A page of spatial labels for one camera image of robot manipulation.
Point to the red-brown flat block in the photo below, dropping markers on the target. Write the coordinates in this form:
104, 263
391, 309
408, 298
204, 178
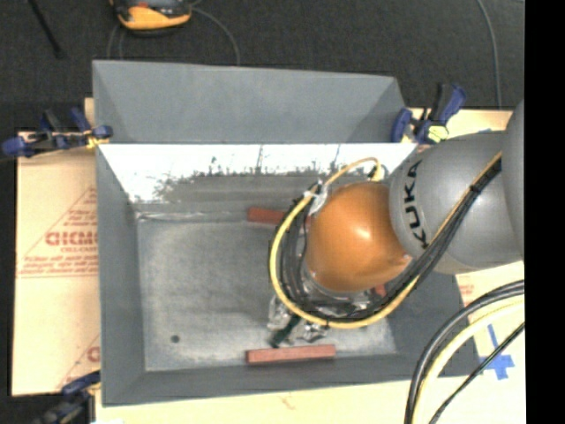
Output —
291, 354
264, 215

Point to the grey metal bin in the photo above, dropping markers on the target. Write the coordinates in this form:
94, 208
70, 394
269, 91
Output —
198, 272

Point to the brown cardboard board, red print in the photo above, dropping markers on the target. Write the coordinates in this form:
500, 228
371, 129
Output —
53, 316

